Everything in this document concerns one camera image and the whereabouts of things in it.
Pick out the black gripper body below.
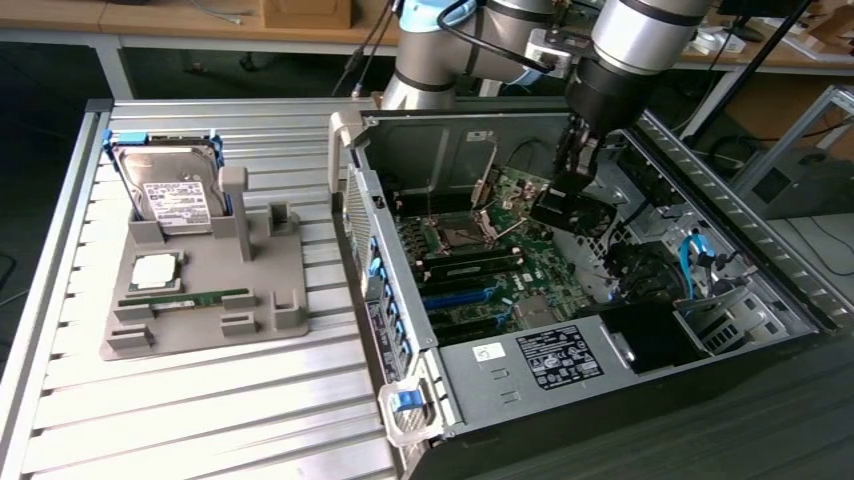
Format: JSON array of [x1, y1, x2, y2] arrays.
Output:
[[564, 57, 653, 137]]

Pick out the graphics card with metal bracket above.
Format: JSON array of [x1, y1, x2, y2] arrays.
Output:
[[469, 134, 619, 232]]

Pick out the silver metal drive cage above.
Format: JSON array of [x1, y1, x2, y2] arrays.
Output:
[[551, 144, 653, 252]]

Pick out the metal socket cover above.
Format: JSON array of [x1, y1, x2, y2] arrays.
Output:
[[471, 207, 503, 247]]

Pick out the small white box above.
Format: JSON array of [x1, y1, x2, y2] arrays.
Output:
[[689, 29, 747, 56]]

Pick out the black slanted pole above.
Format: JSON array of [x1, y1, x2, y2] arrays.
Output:
[[675, 0, 814, 142]]

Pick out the green motherboard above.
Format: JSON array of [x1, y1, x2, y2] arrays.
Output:
[[392, 199, 601, 346]]

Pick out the open black PC case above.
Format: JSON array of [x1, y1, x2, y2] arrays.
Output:
[[328, 96, 846, 480]]

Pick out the CPU socket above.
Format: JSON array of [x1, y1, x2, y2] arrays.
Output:
[[425, 212, 495, 251]]

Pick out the black monitor stand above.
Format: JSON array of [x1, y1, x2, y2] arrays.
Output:
[[717, 0, 812, 42]]

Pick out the black installed RAM stick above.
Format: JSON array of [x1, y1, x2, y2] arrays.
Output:
[[424, 248, 527, 282]]

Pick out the cluttered wooden desk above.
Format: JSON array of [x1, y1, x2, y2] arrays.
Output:
[[672, 0, 854, 141]]

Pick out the grey computer tower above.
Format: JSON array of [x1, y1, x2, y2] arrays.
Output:
[[731, 147, 854, 221]]

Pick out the grey chipset heatsink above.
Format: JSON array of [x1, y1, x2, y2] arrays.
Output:
[[512, 297, 559, 327]]

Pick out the blue expansion slot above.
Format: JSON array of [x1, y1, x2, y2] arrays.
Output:
[[423, 288, 500, 310]]

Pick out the grey power supply unit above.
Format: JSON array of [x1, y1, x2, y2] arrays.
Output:
[[436, 319, 632, 427]]

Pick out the clear case latch blue tab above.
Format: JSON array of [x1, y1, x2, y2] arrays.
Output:
[[376, 378, 443, 449]]

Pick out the silver hard disk drive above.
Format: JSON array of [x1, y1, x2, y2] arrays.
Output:
[[113, 144, 225, 236]]

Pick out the green RAM stick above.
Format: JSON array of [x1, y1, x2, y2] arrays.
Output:
[[118, 288, 249, 309]]

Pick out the long wooden desk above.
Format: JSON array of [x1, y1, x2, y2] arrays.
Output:
[[0, 0, 401, 101]]

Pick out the grey plastic parts rack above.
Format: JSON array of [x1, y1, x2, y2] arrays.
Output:
[[98, 166, 313, 362]]

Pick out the blue plastic disk carrier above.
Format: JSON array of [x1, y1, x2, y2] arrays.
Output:
[[100, 128, 232, 222]]

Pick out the silver CPU chip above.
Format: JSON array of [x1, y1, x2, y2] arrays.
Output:
[[129, 254, 180, 290]]

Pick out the black camera cable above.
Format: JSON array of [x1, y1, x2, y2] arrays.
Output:
[[436, 0, 556, 75]]

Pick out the blue SATA wire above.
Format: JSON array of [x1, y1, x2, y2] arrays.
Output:
[[676, 232, 711, 302]]

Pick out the aluminium profile frame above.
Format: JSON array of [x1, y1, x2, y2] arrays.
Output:
[[724, 83, 854, 201]]

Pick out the black hanging cable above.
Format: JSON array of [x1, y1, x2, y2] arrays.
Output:
[[330, 0, 403, 97]]

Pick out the silver disk bay bracket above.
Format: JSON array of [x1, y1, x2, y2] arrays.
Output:
[[671, 287, 789, 357]]

